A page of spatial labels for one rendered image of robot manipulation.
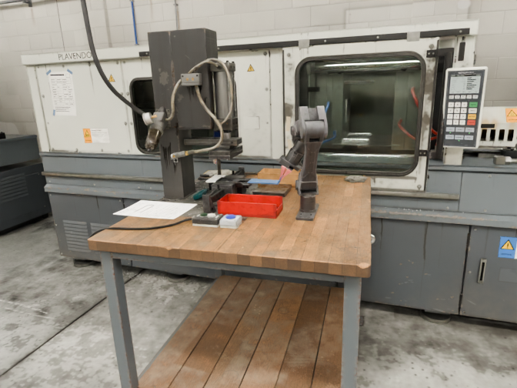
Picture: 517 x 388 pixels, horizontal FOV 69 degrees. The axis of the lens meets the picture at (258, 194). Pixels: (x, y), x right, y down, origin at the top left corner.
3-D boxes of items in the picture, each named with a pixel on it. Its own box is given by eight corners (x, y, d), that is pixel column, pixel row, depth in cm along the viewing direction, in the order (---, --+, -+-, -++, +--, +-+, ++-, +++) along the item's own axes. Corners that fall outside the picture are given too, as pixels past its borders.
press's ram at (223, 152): (232, 165, 166) (228, 95, 158) (178, 164, 173) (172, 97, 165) (245, 158, 183) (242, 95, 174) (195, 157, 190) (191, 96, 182)
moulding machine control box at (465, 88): (438, 149, 186) (447, 68, 176) (435, 142, 207) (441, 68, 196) (481, 150, 180) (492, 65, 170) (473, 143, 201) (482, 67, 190)
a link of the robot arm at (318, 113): (290, 124, 164) (301, 102, 134) (310, 123, 165) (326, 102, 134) (291, 152, 164) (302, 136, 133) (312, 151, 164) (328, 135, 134)
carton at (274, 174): (305, 189, 194) (305, 174, 192) (258, 187, 201) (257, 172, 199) (308, 183, 206) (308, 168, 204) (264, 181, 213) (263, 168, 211)
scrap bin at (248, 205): (276, 219, 150) (275, 204, 149) (218, 215, 157) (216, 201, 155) (282, 209, 161) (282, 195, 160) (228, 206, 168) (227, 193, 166)
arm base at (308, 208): (295, 200, 146) (313, 201, 144) (303, 187, 165) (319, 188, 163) (295, 219, 148) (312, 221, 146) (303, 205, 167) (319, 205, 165)
